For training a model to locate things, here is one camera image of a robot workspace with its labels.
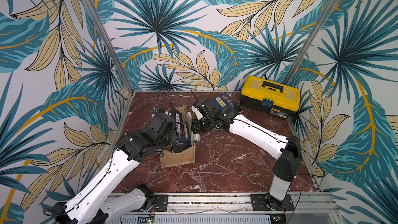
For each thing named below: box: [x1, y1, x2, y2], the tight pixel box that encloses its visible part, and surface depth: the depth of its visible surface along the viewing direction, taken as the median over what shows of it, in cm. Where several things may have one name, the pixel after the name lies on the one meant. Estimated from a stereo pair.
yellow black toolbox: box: [239, 75, 301, 119], surface depth 100 cm
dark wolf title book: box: [168, 104, 193, 154], surface depth 75 cm
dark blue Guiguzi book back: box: [221, 92, 236, 110], surface depth 115 cm
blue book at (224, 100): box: [211, 92, 236, 111], surface depth 112 cm
